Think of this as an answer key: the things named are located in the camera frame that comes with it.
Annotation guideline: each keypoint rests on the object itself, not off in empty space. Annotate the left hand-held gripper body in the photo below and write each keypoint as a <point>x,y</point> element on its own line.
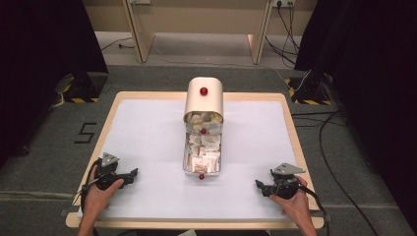
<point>105,173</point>

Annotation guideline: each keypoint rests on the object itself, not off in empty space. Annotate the stand base, striped tape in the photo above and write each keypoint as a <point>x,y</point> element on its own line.
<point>82,87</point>
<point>308,90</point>

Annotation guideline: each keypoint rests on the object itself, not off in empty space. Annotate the beige wooden desk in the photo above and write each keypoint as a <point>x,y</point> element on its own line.
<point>196,19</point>

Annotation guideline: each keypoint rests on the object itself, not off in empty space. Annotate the white wall socket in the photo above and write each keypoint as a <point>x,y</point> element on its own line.
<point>284,2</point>

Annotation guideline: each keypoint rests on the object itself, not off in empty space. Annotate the long clear drawer, red knob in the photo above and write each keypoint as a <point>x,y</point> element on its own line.
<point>200,170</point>

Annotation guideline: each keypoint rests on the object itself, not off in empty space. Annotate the person's left hand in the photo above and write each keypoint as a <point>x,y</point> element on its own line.
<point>98,198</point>

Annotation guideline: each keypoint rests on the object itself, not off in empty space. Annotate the pile of white packets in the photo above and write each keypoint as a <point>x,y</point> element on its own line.
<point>205,150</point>

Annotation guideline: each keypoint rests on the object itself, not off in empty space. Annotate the person's right hand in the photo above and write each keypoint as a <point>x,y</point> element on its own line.
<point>295,205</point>

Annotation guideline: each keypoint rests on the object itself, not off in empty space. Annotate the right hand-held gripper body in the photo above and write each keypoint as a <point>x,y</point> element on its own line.
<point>284,183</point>

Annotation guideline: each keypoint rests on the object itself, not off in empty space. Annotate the small clear drawer, red knob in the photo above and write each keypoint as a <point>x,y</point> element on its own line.
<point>203,126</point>

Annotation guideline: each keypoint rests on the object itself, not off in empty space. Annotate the black curtain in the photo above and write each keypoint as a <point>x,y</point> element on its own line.
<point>370,82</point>
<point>39,65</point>

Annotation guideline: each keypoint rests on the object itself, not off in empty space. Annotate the white table mat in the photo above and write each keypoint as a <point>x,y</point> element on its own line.
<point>147,147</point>

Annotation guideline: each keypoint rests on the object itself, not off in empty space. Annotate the beige drawer cabinet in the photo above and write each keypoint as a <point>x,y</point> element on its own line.
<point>204,98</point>

